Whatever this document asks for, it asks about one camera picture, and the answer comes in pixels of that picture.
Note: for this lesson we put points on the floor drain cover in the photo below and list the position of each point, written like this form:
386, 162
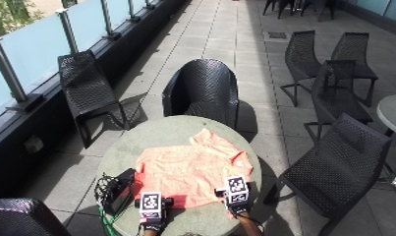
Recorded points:
277, 35

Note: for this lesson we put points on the white marker cube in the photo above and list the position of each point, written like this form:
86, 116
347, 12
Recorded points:
150, 205
237, 189

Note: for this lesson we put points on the black electronics box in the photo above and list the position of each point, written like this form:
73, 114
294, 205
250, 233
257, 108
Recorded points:
118, 191

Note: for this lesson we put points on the person's left hand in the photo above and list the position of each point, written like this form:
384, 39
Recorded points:
152, 223

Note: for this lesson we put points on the orange shirt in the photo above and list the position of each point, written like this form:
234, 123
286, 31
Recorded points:
189, 170

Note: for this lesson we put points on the round grey table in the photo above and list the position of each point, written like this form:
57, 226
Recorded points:
394, 113

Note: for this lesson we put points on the black woven armchair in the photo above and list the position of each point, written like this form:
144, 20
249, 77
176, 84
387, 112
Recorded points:
203, 88
19, 218

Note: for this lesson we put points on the metal railing post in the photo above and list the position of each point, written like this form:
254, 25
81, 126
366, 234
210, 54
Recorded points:
132, 10
68, 31
106, 18
8, 70
148, 3

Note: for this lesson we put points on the frosted glass railing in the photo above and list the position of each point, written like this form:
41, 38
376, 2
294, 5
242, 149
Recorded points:
36, 49

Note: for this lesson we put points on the person's right hand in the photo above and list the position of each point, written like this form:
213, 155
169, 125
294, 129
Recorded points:
238, 209

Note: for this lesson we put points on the black perforated chair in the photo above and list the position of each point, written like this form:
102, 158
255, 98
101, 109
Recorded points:
336, 95
354, 55
336, 170
86, 88
299, 59

